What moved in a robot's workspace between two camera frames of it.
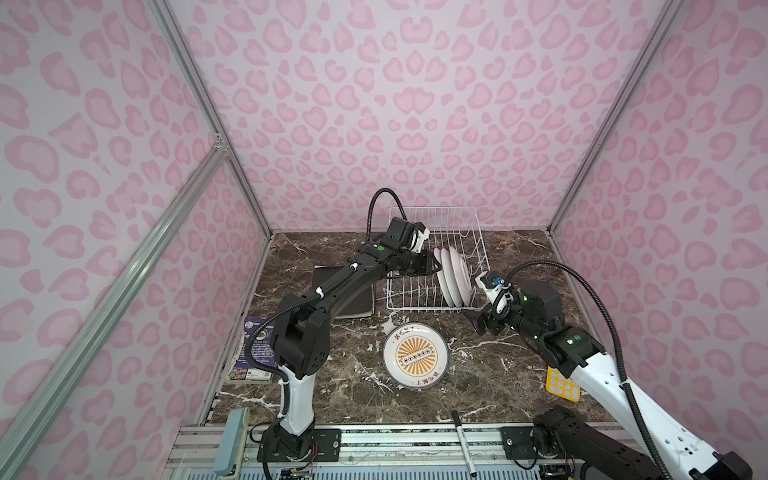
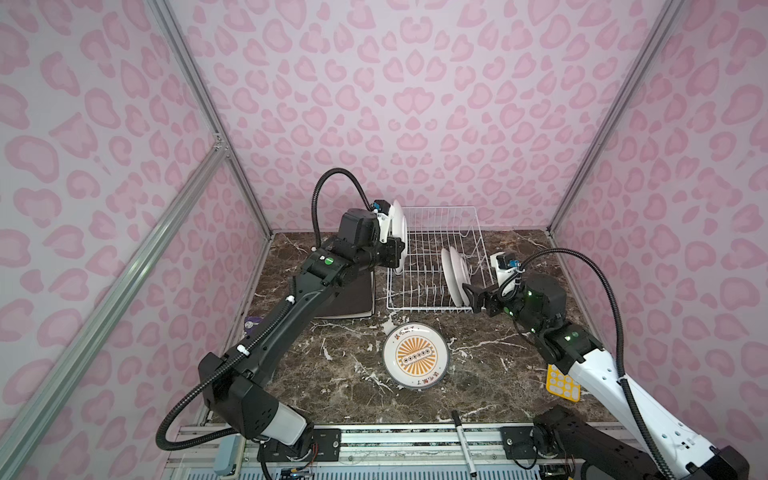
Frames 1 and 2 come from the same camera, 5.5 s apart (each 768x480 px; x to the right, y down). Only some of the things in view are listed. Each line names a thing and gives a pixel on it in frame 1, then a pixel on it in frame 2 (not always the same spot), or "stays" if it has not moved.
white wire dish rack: [460, 257] stays
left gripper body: [419, 264] → [387, 254]
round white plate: [449, 274] stays
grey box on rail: [229, 456] stays
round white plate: [443, 276] → [399, 228]
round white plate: [415, 354] stays
